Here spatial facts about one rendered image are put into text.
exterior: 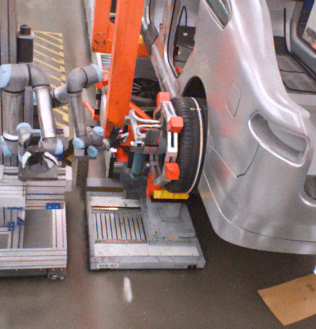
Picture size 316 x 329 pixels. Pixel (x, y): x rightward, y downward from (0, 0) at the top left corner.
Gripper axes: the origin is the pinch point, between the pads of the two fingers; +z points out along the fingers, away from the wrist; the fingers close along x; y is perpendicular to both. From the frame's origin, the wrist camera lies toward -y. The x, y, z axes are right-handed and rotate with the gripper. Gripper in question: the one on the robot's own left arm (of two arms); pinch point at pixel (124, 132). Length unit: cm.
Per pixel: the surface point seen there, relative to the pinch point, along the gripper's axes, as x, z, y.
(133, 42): -20, 24, -54
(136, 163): 13.1, 0.7, 20.4
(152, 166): 22.4, 7.9, 21.0
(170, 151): 47, -15, -13
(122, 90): -22.2, 21.6, -16.6
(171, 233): 53, 1, 62
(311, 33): -60, 612, 55
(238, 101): 84, -24, -67
